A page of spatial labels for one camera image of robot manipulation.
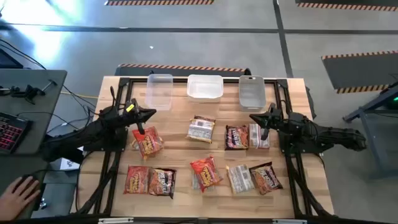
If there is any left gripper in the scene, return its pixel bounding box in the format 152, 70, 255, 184
123, 98, 157, 136

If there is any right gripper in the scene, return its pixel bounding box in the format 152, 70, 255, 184
249, 103, 289, 141

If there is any red Maruchan noodle pack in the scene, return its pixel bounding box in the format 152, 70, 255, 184
132, 125, 165, 161
248, 123, 271, 150
123, 165, 152, 195
190, 156, 224, 193

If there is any clear plastic bin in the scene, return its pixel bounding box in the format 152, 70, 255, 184
144, 73, 174, 111

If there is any grey plastic bin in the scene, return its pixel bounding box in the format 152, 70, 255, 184
238, 75, 267, 113

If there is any black hazard-striped floor mat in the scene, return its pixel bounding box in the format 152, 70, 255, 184
321, 50, 398, 95
104, 0, 215, 6
295, 0, 398, 12
114, 63, 252, 78

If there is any white plastic bin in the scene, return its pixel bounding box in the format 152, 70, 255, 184
186, 74, 224, 103

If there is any white printed paper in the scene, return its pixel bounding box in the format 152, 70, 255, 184
60, 157, 82, 172

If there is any grey desk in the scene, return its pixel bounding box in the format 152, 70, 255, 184
0, 69, 68, 220

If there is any grey metal stand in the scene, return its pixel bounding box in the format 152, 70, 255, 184
341, 81, 398, 183

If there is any black desk clamp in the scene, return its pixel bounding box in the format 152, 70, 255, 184
0, 79, 58, 105

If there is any black device green light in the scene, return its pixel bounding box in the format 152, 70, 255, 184
384, 88, 398, 110

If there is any backlit black keyboard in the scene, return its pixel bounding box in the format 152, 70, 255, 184
0, 111, 34, 154

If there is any black monitor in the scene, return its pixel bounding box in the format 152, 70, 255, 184
0, 49, 24, 70

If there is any person's hand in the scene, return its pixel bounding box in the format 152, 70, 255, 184
0, 176, 42, 222

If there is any black aluminium rig frame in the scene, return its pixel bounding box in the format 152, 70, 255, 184
70, 76, 336, 219

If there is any yellow cable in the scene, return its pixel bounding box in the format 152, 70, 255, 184
60, 91, 100, 100

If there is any silver bracket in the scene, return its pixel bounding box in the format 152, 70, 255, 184
98, 217, 135, 224
272, 218, 308, 224

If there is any black floor cable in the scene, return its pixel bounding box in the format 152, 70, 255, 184
0, 37, 47, 70

